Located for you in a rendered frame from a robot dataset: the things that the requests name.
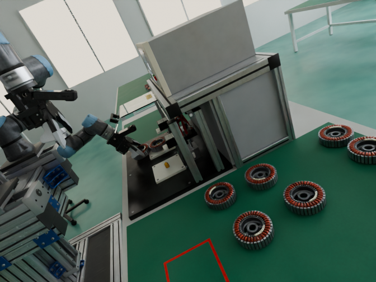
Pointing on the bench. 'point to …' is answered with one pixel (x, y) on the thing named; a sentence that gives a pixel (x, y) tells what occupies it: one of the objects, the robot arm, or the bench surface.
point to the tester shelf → (216, 84)
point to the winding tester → (198, 47)
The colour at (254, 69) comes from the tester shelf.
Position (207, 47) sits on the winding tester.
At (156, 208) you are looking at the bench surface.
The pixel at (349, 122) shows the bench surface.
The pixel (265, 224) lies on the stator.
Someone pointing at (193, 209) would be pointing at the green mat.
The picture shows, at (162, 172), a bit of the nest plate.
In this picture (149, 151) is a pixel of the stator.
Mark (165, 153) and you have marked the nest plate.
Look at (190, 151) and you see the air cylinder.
